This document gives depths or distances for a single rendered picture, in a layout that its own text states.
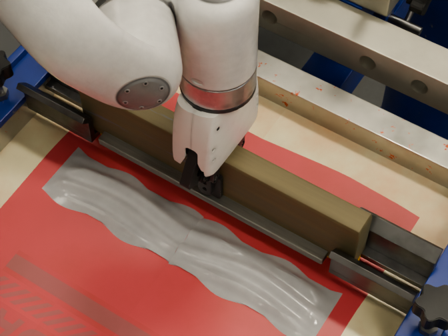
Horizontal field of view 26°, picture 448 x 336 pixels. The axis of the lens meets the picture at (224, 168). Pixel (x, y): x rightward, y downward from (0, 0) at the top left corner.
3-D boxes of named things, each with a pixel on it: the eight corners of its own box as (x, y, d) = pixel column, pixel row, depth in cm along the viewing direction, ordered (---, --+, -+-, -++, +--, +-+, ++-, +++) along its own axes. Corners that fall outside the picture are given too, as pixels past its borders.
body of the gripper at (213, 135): (213, 25, 97) (215, 95, 106) (155, 93, 92) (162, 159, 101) (278, 56, 95) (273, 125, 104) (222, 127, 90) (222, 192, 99)
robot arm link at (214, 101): (214, 11, 95) (214, 31, 98) (163, 70, 91) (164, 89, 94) (279, 43, 93) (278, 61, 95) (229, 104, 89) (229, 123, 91)
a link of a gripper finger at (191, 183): (203, 113, 97) (221, 120, 102) (169, 183, 97) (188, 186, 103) (213, 119, 96) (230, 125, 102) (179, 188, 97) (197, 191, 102)
